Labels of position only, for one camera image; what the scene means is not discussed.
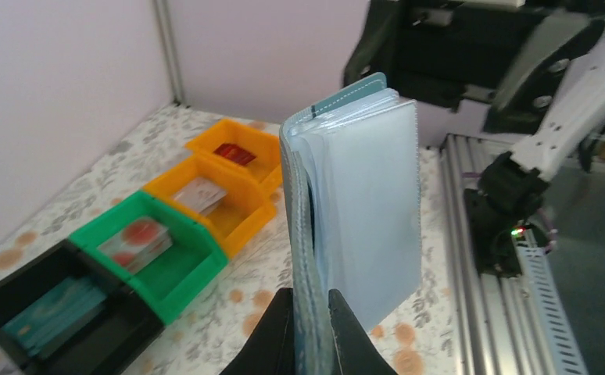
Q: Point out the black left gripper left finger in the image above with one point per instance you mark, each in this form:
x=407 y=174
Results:
x=269 y=349

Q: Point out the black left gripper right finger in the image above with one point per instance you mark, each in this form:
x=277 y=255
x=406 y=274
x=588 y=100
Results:
x=354 y=353

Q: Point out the blue leather card holder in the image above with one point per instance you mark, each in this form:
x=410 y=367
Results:
x=353 y=201

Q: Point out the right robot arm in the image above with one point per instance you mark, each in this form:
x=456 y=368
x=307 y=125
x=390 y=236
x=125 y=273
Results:
x=538 y=65

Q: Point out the yellow bin with white cards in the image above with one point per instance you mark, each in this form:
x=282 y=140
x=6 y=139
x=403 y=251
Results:
x=240 y=214

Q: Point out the white red patterned card stack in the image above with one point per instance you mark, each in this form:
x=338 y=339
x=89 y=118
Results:
x=137 y=244

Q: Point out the white VIP card stack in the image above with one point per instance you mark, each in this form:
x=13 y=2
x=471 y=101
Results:
x=200 y=195

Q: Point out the red VIP card stack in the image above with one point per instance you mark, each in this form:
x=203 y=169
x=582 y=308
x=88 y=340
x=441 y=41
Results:
x=235 y=154

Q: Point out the yellow bin with red cards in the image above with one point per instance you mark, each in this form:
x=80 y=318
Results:
x=265 y=170

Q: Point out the teal VIP card stack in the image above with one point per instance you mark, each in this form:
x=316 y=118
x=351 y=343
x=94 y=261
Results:
x=54 y=312

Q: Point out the green storage bin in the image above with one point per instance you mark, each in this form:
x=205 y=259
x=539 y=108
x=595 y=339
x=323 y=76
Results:
x=170 y=282

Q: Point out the black storage bin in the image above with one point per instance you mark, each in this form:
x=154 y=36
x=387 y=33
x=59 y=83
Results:
x=104 y=341

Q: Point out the aluminium frame rail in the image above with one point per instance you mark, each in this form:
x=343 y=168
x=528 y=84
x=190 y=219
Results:
x=496 y=334

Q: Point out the slotted grey cable duct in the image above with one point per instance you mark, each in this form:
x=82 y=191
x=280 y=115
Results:
x=545 y=309

